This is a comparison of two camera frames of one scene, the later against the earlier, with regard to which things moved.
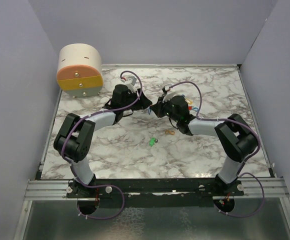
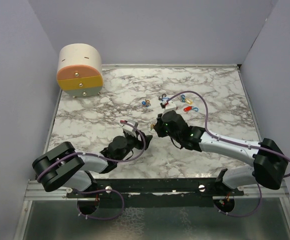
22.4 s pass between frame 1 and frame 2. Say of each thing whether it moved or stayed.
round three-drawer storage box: stayed
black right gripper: moved
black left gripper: moved
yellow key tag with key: stayed
